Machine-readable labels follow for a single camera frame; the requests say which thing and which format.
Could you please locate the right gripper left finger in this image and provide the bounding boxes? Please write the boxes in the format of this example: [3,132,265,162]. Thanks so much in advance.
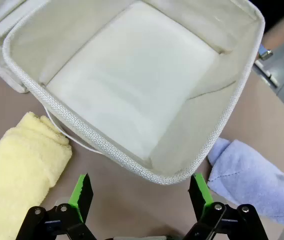
[15,173,95,240]

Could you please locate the yellow towel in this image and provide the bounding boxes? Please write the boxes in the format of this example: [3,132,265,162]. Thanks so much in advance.
[0,111,73,240]

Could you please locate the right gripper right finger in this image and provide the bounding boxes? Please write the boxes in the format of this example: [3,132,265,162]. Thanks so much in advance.
[181,172,269,240]

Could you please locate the metal table clamp bracket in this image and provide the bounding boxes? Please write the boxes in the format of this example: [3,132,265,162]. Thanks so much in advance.
[253,44,280,88]

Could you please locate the lavender towel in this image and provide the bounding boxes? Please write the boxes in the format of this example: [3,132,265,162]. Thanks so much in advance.
[206,137,284,231]

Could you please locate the white folded towel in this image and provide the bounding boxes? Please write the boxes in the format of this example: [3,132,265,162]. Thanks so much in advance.
[45,1,219,162]

